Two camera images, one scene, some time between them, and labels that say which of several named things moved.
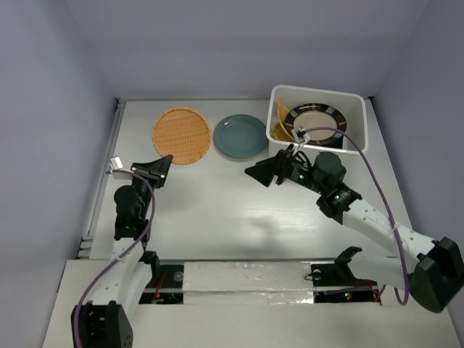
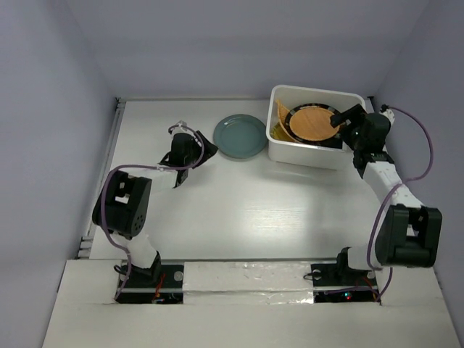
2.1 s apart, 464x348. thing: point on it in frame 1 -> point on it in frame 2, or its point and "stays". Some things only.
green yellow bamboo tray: x=278 y=133 stays
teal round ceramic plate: x=241 y=136 stays
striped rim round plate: x=317 y=115 stays
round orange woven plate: x=183 y=133 -> x=312 y=124
